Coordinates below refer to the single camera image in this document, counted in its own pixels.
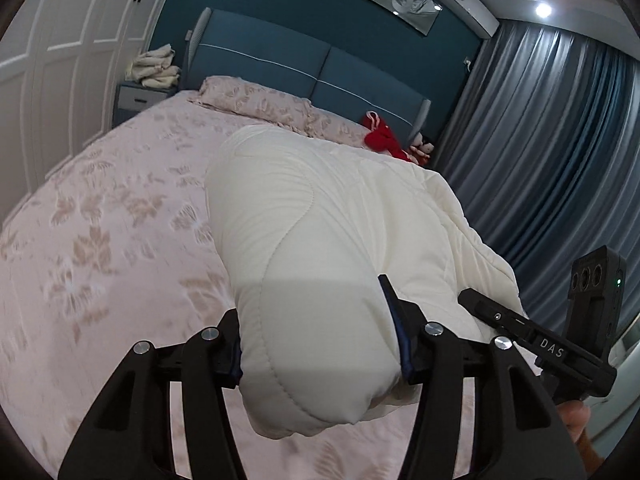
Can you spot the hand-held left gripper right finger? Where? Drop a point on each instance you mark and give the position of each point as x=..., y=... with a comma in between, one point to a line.
x=406, y=345

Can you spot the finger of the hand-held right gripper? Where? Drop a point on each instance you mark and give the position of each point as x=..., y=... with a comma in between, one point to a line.
x=492, y=315

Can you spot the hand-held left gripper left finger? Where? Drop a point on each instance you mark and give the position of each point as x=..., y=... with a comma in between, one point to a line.
x=226, y=342

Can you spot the white quilted duvet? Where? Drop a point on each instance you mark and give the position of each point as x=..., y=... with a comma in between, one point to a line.
x=325, y=235

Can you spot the person's right hand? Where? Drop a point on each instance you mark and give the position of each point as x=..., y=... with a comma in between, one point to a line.
x=575, y=420

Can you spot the bed with pink floral bedspread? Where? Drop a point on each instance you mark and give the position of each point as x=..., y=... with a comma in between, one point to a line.
x=115, y=235

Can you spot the grey-blue curtain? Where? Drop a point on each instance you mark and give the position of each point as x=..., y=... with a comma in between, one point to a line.
x=540, y=160

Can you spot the plush toy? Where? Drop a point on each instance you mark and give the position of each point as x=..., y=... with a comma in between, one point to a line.
x=424, y=149

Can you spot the red stuffed toy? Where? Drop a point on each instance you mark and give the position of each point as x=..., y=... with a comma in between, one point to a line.
x=382, y=140

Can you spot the pink floral pillow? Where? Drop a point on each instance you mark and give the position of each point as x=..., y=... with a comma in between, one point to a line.
x=245, y=97
x=335, y=127

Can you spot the grey nightstand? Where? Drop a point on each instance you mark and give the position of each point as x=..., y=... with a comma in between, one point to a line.
x=137, y=102

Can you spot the blue padded headboard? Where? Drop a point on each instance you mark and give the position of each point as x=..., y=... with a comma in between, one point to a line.
x=280, y=67

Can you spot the pile of cream cloths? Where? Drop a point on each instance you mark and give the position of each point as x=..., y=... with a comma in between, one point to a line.
x=152, y=67

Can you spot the round ceiling light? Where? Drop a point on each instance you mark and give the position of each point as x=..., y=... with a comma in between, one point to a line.
x=542, y=10

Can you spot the white air conditioner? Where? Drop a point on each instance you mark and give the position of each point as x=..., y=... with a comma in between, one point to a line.
x=462, y=2

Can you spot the white wardrobe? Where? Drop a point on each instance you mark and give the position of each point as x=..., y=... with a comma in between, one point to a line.
x=65, y=60

